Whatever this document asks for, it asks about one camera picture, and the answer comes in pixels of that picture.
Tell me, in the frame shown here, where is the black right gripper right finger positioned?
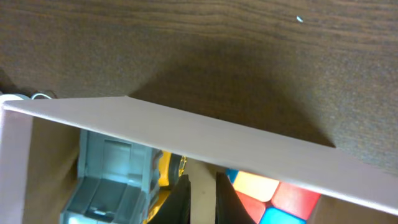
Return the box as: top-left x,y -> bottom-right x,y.
215,172 -> 255,224

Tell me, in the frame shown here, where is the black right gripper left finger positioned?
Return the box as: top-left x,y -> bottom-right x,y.
149,175 -> 191,224

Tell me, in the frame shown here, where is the colourful puzzle cube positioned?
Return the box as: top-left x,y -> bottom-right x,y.
226,169 -> 321,224

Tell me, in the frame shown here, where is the yellow grey toy truck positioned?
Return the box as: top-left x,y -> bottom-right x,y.
60,129 -> 187,224

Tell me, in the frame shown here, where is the pink cardboard box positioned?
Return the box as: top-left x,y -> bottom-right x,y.
1,96 -> 397,223

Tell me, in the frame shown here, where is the wooden pig rattle drum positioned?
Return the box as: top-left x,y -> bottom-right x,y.
1,92 -> 54,104

